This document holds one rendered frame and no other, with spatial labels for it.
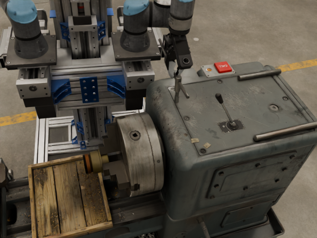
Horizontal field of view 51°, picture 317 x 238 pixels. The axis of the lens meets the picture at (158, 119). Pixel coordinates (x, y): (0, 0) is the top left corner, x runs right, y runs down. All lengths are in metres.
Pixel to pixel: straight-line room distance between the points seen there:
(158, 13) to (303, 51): 2.81
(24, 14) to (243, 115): 0.99
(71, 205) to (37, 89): 0.55
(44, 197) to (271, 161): 0.92
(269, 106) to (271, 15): 3.39
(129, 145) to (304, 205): 1.82
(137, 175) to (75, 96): 0.77
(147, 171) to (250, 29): 3.29
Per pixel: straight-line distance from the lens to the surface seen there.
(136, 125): 1.21
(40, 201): 1.48
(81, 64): 1.74
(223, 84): 1.40
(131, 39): 1.63
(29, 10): 1.57
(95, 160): 1.26
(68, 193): 1.47
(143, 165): 1.17
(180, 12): 1.08
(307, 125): 1.33
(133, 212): 1.43
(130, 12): 1.56
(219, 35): 4.04
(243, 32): 4.19
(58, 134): 2.56
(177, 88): 1.23
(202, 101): 1.30
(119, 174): 1.24
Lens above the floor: 2.15
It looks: 48 degrees down
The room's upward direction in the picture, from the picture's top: 6 degrees clockwise
